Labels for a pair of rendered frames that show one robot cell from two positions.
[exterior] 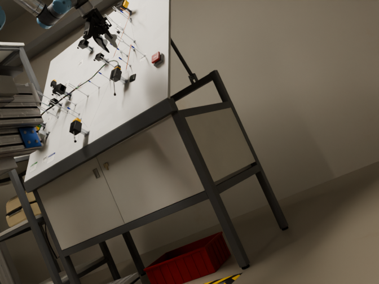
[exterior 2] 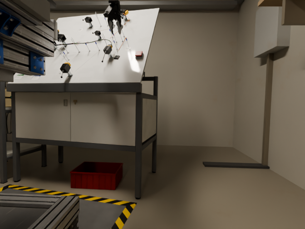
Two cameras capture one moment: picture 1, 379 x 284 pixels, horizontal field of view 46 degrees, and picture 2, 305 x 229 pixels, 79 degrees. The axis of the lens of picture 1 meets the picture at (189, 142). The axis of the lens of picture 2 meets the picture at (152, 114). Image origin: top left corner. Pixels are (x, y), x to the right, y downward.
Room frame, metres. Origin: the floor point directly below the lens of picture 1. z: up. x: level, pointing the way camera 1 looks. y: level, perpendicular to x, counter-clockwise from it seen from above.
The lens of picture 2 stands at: (0.79, 0.35, 0.72)
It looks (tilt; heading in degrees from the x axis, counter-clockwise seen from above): 3 degrees down; 341
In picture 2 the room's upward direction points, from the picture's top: 1 degrees clockwise
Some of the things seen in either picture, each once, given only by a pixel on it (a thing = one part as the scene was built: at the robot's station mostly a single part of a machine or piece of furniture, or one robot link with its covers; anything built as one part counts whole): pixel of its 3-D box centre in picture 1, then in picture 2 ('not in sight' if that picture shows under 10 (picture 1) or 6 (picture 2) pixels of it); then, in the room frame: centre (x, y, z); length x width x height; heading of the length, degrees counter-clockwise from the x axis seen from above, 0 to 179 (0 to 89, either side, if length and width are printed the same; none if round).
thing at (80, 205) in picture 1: (78, 205); (42, 116); (2.57, 0.72, 0.60); 0.55 x 0.02 x 0.39; 58
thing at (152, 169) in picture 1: (147, 172); (101, 118); (2.28, 0.26, 0.60); 0.55 x 0.03 x 0.39; 58
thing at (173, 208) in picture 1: (157, 208); (91, 136); (2.67, 0.34, 0.40); 1.18 x 0.60 x 0.80; 58
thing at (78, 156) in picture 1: (91, 151); (69, 87); (2.40, 0.50, 0.83); 1.18 x 0.05 x 0.06; 58
